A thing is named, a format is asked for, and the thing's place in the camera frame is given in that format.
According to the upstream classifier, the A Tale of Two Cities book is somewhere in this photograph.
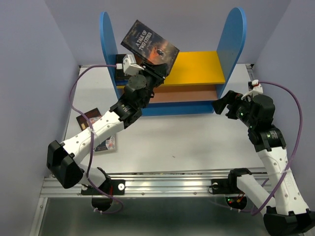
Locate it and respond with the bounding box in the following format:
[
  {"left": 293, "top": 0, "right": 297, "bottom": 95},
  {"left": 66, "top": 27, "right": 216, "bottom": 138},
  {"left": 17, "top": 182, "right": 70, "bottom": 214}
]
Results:
[{"left": 121, "top": 20, "right": 180, "bottom": 75}]

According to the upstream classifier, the Little Women floral book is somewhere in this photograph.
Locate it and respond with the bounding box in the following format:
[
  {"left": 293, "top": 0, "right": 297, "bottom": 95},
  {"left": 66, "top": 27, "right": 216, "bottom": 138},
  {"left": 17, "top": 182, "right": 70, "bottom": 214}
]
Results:
[{"left": 94, "top": 135, "right": 117, "bottom": 153}]

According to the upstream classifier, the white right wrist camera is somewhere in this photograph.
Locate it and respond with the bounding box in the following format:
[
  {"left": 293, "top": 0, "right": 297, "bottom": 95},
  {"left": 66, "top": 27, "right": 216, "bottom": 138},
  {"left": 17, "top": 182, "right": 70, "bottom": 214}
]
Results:
[{"left": 241, "top": 80, "right": 263, "bottom": 100}]

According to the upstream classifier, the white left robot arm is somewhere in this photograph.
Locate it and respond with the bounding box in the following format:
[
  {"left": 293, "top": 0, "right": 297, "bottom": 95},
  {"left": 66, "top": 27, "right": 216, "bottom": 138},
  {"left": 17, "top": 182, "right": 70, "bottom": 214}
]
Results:
[{"left": 47, "top": 63, "right": 167, "bottom": 194}]

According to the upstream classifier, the dark red book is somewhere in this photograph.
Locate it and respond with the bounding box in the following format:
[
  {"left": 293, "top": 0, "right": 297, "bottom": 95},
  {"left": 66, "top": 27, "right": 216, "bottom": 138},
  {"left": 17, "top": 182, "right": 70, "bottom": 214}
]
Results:
[{"left": 76, "top": 107, "right": 102, "bottom": 131}]

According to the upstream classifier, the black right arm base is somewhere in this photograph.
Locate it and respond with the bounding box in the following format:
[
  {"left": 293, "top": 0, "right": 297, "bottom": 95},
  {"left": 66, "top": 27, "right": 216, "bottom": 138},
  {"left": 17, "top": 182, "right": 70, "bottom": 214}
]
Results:
[{"left": 208, "top": 168, "right": 252, "bottom": 213}]

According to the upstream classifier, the aluminium mounting rail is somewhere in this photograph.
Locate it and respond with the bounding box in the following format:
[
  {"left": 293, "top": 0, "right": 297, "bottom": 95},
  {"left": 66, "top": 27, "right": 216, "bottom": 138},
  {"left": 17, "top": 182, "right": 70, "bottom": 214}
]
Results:
[{"left": 39, "top": 168, "right": 301, "bottom": 197}]

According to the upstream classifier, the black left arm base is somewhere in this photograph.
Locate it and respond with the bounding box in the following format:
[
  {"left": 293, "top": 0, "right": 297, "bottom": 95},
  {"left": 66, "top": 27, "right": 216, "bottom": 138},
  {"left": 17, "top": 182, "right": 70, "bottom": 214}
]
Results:
[{"left": 82, "top": 167, "right": 126, "bottom": 215}]

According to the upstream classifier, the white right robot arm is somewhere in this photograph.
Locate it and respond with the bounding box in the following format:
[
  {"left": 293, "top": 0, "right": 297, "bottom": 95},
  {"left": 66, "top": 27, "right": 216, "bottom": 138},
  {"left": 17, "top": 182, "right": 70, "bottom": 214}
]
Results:
[{"left": 212, "top": 90, "right": 315, "bottom": 236}]

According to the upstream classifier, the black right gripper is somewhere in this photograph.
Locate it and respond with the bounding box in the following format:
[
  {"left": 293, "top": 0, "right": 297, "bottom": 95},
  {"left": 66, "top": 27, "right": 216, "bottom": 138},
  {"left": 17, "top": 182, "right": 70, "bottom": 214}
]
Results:
[{"left": 210, "top": 90, "right": 257, "bottom": 128}]

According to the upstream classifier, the Three Days to See book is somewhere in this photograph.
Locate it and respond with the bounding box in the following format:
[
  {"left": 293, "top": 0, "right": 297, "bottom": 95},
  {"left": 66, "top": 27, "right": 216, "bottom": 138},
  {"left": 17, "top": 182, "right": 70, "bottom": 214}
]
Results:
[{"left": 115, "top": 54, "right": 128, "bottom": 81}]

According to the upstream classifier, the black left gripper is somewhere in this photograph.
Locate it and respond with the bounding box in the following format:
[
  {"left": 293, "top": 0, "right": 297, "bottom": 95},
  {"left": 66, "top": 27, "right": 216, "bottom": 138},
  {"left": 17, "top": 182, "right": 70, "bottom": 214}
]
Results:
[{"left": 133, "top": 61, "right": 167, "bottom": 109}]

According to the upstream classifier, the blue yellow wooden bookshelf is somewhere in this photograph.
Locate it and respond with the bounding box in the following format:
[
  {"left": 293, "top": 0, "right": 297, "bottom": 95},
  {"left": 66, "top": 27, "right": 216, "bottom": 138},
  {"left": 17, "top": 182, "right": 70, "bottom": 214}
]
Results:
[{"left": 99, "top": 7, "right": 247, "bottom": 116}]

